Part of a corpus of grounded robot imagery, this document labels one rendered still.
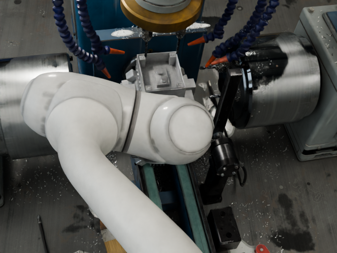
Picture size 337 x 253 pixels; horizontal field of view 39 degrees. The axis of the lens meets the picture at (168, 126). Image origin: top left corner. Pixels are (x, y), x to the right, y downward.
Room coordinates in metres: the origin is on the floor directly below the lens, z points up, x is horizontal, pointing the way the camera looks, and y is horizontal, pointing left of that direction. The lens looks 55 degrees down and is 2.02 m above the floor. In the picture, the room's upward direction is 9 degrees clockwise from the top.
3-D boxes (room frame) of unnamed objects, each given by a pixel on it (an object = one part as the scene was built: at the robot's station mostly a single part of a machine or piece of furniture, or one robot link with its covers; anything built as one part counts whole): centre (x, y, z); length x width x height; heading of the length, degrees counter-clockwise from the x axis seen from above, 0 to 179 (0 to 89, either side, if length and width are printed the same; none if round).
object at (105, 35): (0.92, 0.10, 0.97); 0.30 x 0.11 x 0.34; 110
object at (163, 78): (0.76, 0.04, 1.11); 0.12 x 0.11 x 0.07; 18
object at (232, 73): (0.70, -0.13, 1.12); 0.04 x 0.03 x 0.26; 20
